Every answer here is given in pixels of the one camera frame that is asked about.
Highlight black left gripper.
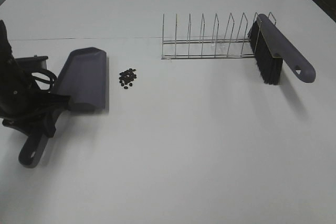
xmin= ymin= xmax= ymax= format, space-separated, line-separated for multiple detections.
xmin=1 ymin=20 xmax=71 ymax=137

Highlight grey plastic dustpan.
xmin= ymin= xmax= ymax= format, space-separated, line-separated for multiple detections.
xmin=18 ymin=47 xmax=108 ymax=168

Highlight pile of coffee beans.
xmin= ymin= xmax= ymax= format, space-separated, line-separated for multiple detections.
xmin=119 ymin=68 xmax=137 ymax=90

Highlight grey brush black bristles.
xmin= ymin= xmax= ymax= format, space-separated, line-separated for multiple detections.
xmin=248 ymin=14 xmax=316 ymax=85

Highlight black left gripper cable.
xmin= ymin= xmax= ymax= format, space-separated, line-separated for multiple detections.
xmin=28 ymin=69 xmax=58 ymax=93

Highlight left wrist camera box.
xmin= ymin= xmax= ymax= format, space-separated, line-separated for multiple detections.
xmin=15 ymin=55 xmax=49 ymax=70

